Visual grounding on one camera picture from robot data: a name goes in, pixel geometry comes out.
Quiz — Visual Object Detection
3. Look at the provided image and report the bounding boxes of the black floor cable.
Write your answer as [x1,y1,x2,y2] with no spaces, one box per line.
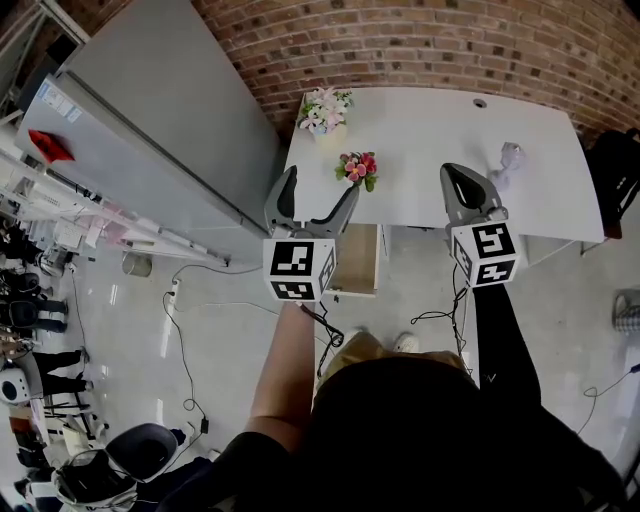
[574,364,640,436]
[162,264,212,436]

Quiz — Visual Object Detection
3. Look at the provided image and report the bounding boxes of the red paper decoration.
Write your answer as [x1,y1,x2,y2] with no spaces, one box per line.
[27,128,77,164]

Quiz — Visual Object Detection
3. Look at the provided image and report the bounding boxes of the person's black shirt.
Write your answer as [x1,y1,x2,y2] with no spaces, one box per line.
[157,355,629,512]

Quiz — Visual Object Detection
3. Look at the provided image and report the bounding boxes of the white round device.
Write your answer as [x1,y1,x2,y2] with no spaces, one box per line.
[0,367,32,406]

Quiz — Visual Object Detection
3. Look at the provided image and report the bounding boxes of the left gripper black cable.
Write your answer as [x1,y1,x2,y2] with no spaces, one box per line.
[298,301,347,379]

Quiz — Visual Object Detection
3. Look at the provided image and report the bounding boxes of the chair with white legs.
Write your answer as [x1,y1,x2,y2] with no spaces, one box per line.
[579,219,626,257]

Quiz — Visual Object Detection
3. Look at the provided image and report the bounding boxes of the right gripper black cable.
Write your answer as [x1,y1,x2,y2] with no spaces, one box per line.
[409,284,475,374]

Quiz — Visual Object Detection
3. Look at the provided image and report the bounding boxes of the person's left forearm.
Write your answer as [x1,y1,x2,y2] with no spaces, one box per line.
[243,298,317,456]

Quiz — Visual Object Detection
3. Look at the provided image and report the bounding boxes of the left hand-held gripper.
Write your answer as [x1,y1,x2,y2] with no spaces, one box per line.
[262,164,362,305]

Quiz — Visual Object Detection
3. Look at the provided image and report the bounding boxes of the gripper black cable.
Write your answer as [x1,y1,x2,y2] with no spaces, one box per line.
[298,301,347,379]
[409,284,475,374]

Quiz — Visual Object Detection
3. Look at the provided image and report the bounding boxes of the person's right forearm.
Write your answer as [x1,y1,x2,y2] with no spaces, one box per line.
[471,284,544,409]

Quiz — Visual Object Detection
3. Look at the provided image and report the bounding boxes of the white desk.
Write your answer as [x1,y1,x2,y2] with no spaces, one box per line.
[282,87,606,266]

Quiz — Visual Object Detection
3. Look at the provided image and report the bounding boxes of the pink white flower pot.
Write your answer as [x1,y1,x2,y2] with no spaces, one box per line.
[298,87,355,147]

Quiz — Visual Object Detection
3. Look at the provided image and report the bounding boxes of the person's khaki shorts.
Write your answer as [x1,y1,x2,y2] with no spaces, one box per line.
[317,332,469,389]

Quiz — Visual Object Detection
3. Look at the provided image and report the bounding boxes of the white metal shelving rack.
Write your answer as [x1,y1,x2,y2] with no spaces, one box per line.
[0,149,231,269]

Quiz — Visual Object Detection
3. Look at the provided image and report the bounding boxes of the metal waste bin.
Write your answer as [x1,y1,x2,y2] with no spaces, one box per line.
[122,252,154,278]

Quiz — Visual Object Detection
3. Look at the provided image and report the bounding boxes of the black backpack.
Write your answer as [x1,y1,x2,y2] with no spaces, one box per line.
[584,128,640,241]

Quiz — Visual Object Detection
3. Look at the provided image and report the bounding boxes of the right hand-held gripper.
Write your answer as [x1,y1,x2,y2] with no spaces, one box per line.
[439,162,522,291]

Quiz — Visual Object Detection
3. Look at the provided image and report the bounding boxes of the wooden drawer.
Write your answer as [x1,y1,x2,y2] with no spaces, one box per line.
[324,223,385,300]

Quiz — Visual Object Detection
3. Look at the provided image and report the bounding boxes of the grey refrigerator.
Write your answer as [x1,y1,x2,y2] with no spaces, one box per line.
[14,0,281,266]

